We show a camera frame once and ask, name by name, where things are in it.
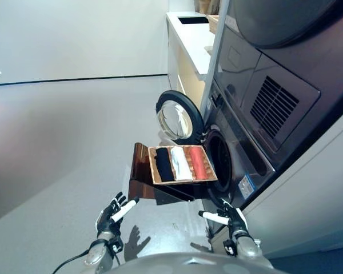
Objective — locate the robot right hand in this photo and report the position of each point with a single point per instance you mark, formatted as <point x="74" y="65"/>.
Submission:
<point x="231" y="218"/>

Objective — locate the black folded garment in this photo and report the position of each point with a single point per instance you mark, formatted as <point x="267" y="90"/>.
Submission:
<point x="163" y="165"/>

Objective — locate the dark grey dryer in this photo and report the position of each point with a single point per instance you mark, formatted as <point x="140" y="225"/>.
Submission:
<point x="274" y="85"/>

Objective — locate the blue energy label sticker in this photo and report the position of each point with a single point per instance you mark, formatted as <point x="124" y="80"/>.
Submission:
<point x="246" y="184"/>

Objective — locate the round washing machine door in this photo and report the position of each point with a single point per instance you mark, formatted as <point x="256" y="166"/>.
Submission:
<point x="177" y="115"/>

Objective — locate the dark grey washing machine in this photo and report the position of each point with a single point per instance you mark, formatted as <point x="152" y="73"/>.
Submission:
<point x="240" y="160"/>

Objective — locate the wicker basket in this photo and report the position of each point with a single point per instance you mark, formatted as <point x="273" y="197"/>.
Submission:
<point x="213" y="23"/>

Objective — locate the grey robot torso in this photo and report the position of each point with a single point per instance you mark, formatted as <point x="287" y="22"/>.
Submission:
<point x="188" y="264"/>

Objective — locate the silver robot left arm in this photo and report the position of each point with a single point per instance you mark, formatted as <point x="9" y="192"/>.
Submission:
<point x="98" y="252"/>

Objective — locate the white counter cabinet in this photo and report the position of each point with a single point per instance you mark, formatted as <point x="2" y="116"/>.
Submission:
<point x="185" y="51"/>

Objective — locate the wooden tray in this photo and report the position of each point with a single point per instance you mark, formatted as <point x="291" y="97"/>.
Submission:
<point x="183" y="164"/>

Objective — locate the white folded garment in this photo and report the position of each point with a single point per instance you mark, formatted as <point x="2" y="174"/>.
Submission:
<point x="181" y="164"/>

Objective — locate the dark brown stand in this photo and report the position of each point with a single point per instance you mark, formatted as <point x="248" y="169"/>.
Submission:
<point x="148" y="182"/>

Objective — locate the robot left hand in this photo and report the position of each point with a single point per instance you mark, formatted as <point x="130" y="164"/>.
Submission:
<point x="108" y="218"/>

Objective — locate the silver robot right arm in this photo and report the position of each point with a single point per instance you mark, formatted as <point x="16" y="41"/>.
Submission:
<point x="250" y="251"/>

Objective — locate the red folded garment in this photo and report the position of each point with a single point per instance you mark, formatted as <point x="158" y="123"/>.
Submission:
<point x="199" y="162"/>

